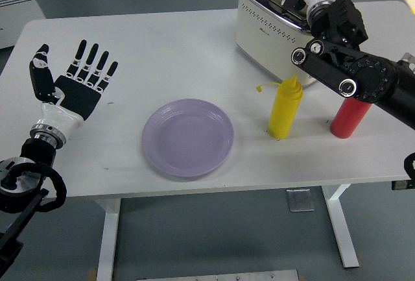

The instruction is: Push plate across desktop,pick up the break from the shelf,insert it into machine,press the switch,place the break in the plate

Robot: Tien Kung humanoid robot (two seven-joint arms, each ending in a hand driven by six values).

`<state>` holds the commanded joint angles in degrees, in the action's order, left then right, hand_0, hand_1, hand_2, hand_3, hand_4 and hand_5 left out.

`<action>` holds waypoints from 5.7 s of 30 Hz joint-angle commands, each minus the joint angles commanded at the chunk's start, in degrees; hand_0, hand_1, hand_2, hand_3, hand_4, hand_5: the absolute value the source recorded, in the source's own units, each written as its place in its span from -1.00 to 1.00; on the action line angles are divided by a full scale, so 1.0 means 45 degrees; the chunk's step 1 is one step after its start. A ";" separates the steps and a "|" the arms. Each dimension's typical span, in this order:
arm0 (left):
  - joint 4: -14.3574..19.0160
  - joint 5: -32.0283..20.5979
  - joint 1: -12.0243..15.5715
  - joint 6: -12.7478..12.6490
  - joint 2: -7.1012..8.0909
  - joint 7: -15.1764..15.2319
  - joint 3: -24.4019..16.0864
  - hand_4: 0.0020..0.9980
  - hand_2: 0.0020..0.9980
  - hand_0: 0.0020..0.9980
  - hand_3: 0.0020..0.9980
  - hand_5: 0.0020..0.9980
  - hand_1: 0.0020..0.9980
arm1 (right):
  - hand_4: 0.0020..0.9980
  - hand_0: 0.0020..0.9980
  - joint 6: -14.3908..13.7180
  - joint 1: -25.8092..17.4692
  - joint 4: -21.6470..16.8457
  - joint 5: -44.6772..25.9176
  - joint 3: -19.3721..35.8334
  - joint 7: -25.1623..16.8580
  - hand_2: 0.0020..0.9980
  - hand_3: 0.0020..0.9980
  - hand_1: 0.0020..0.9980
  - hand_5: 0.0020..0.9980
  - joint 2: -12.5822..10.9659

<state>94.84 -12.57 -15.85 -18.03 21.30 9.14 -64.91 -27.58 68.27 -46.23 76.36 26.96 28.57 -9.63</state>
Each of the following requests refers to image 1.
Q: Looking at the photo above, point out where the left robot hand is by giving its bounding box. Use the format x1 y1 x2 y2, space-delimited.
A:
29 39 119 140

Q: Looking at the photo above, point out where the cream and chrome toaster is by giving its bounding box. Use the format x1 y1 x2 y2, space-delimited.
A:
235 0 325 88

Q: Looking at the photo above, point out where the purple round plate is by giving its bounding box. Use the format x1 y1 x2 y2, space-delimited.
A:
141 98 235 178

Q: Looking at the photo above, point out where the small metal floor plate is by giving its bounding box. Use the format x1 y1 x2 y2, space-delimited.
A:
286 189 315 212

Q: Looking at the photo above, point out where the white slatted heater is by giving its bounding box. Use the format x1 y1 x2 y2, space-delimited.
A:
0 0 47 50

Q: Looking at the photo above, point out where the yellow squeeze bottle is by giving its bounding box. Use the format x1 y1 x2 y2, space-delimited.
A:
255 73 304 140

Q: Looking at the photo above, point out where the red squeeze bottle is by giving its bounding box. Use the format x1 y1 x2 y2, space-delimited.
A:
329 97 372 139

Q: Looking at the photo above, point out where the white table leg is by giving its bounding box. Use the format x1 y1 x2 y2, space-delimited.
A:
320 184 361 269
95 197 123 281

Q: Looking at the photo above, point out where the black table control box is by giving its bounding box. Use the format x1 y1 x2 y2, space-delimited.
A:
391 180 415 191

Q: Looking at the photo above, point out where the long metal base plate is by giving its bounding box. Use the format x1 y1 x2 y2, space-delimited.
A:
136 269 300 281

